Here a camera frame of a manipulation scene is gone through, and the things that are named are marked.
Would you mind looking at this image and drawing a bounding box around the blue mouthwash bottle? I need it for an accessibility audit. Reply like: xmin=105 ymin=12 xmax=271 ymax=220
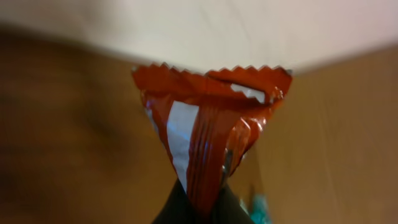
xmin=239 ymin=194 xmax=272 ymax=224

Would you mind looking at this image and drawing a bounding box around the orange chocolate bar wrapper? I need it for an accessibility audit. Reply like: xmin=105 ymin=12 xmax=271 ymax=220
xmin=132 ymin=64 xmax=292 ymax=216

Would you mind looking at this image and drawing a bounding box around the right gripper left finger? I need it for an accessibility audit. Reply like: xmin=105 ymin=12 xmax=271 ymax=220
xmin=152 ymin=179 xmax=198 ymax=224

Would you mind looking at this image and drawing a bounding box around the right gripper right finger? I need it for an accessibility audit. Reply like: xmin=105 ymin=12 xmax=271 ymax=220
xmin=211 ymin=185 xmax=254 ymax=224

